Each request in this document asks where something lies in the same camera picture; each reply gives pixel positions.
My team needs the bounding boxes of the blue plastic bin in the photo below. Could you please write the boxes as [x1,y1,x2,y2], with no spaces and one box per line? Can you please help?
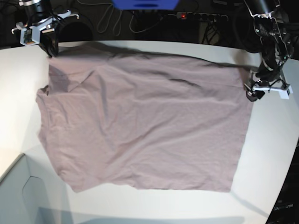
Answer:
[112,0,179,10]

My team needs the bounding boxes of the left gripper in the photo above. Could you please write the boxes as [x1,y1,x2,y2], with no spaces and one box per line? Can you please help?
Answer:
[244,63,291,102]

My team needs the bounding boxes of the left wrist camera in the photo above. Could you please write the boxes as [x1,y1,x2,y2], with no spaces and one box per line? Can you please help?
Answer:
[279,85,293,99]

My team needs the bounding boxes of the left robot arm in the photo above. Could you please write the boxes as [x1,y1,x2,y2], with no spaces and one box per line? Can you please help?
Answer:
[232,0,299,102]

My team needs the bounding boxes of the grey cardboard box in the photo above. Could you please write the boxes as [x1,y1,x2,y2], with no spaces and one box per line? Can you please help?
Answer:
[0,154,74,224]

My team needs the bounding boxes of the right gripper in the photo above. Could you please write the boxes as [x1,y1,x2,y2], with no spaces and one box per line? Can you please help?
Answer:
[11,10,79,58]

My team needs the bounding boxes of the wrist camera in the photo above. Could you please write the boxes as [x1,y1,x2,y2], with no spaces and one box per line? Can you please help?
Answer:
[20,28,40,46]
[279,85,293,99]

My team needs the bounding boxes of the grey looped cable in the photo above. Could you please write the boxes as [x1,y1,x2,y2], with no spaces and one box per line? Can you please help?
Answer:
[97,4,123,36]

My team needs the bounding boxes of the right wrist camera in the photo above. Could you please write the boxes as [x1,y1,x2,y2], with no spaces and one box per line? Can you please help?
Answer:
[20,28,40,46]

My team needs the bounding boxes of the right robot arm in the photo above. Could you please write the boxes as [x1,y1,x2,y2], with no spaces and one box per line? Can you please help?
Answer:
[11,0,80,58]

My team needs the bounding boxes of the black power strip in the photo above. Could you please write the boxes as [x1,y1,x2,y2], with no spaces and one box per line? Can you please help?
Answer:
[175,12,229,22]

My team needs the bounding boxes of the pink t-shirt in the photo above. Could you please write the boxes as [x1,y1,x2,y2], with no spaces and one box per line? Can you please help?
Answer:
[36,46,253,192]

